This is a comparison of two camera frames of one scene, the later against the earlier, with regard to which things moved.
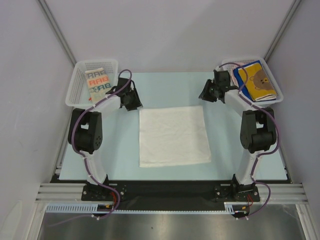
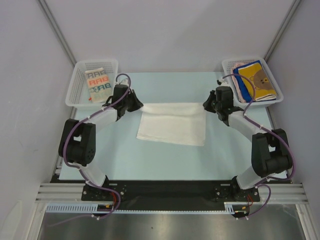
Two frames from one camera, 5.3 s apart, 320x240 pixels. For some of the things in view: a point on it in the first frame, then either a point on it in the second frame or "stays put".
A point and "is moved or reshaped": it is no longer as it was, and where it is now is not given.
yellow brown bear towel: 258,84 stays put
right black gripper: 208,90 -> 210,104
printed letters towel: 98,83 stays put
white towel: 172,136 is moved or reshaped
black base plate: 169,195 stays put
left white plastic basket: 77,94 stays put
